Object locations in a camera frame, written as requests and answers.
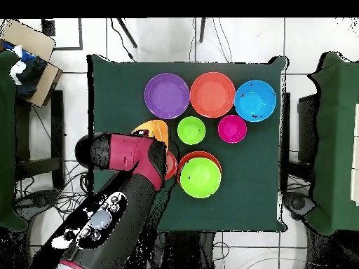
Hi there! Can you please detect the black cable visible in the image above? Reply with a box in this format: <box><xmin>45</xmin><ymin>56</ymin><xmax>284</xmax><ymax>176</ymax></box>
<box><xmin>110</xmin><ymin>18</ymin><xmax>136</xmax><ymax>62</ymax></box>

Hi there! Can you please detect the large red bowl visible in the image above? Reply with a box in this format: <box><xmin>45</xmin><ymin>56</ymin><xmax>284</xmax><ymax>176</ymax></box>
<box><xmin>189</xmin><ymin>71</ymin><xmax>236</xmax><ymax>119</ymax></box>
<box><xmin>177</xmin><ymin>151</ymin><xmax>223</xmax><ymax>186</ymax></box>

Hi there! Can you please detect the dark green table cloth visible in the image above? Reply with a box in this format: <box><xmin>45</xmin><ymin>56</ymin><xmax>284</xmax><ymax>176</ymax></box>
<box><xmin>86</xmin><ymin>53</ymin><xmax>289</xmax><ymax>234</ymax></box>

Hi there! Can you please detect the large orange bowl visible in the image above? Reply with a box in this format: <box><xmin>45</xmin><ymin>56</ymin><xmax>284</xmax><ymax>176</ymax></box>
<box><xmin>130</xmin><ymin>119</ymin><xmax>170</xmax><ymax>149</ymax></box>

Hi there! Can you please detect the large green bowl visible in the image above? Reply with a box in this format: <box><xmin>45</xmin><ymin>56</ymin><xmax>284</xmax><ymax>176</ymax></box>
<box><xmin>179</xmin><ymin>157</ymin><xmax>222</xmax><ymax>200</ymax></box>

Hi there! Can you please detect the black tripod leg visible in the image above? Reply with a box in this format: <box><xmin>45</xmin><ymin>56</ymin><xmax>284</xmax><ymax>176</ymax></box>
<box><xmin>198</xmin><ymin>18</ymin><xmax>207</xmax><ymax>43</ymax></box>
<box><xmin>116</xmin><ymin>18</ymin><xmax>138</xmax><ymax>49</ymax></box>

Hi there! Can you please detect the green cloth covered table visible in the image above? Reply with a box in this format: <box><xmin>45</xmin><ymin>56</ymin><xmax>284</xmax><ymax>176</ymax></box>
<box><xmin>306</xmin><ymin>51</ymin><xmax>359</xmax><ymax>236</ymax></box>
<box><xmin>0</xmin><ymin>51</ymin><xmax>29</xmax><ymax>232</ymax></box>

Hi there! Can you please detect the small red bowl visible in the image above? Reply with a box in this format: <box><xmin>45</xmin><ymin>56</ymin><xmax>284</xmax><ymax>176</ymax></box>
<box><xmin>164</xmin><ymin>150</ymin><xmax>180</xmax><ymax>181</ymax></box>

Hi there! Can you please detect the white board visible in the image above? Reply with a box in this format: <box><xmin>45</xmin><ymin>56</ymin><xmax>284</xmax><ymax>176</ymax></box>
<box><xmin>350</xmin><ymin>103</ymin><xmax>359</xmax><ymax>207</ymax></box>

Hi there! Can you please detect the black stool frame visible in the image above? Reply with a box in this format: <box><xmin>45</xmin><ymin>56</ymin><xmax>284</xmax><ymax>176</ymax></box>
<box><xmin>15</xmin><ymin>90</ymin><xmax>65</xmax><ymax>188</ymax></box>

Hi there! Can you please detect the small green bowl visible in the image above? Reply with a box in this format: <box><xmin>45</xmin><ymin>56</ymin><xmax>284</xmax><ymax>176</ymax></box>
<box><xmin>177</xmin><ymin>116</ymin><xmax>207</xmax><ymax>146</ymax></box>

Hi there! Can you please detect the purple bowl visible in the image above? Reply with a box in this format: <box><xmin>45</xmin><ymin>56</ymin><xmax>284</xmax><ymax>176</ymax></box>
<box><xmin>144</xmin><ymin>72</ymin><xmax>191</xmax><ymax>120</ymax></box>

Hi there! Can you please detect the brown cardboard box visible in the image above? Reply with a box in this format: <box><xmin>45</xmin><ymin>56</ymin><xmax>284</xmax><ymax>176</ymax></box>
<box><xmin>0</xmin><ymin>20</ymin><xmax>63</xmax><ymax>109</ymax></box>

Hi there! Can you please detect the pink bowl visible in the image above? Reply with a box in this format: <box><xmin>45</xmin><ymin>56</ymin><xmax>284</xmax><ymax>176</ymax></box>
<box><xmin>217</xmin><ymin>114</ymin><xmax>248</xmax><ymax>144</ymax></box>

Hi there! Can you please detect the tangle of floor cables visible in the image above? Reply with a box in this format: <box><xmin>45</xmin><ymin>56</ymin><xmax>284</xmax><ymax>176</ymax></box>
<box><xmin>15</xmin><ymin>156</ymin><xmax>91</xmax><ymax>219</ymax></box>

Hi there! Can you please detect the black box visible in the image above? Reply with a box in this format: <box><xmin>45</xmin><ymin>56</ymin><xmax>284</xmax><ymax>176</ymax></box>
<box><xmin>297</xmin><ymin>93</ymin><xmax>320</xmax><ymax>163</ymax></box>

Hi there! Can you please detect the blue bowl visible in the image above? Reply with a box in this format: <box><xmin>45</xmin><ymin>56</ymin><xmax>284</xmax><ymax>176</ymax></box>
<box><xmin>233</xmin><ymin>79</ymin><xmax>278</xmax><ymax>123</ymax></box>

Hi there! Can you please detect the black floor frame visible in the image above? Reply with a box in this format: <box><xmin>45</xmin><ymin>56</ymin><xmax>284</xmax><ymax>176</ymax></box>
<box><xmin>41</xmin><ymin>18</ymin><xmax>84</xmax><ymax>52</ymax></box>

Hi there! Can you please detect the blue cloth bag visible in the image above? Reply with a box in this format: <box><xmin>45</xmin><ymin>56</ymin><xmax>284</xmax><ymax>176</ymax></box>
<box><xmin>1</xmin><ymin>41</ymin><xmax>48</xmax><ymax>97</ymax></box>

